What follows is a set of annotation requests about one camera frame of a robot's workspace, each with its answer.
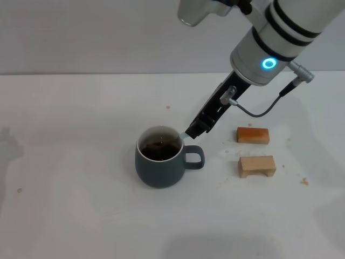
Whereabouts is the dark grey ceramic coffee mug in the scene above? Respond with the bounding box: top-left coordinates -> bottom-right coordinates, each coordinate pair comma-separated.
134,125 -> 206,189

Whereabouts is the pale notched wooden block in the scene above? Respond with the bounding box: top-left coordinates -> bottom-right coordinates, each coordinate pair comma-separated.
237,155 -> 277,179

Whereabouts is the grey right wrist cable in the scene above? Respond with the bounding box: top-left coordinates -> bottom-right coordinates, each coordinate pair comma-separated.
219,60 -> 315,118

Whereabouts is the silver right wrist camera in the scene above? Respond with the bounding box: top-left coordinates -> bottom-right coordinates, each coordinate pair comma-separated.
177,0 -> 234,28

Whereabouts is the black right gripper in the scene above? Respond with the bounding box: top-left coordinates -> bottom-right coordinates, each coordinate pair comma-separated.
185,70 -> 251,140

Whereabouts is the orange-stained wooden block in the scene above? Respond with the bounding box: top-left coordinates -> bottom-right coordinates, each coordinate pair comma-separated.
236,126 -> 270,146

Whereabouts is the metal spoon with light-blue handle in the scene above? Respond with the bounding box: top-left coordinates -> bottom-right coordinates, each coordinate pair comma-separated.
172,131 -> 190,141

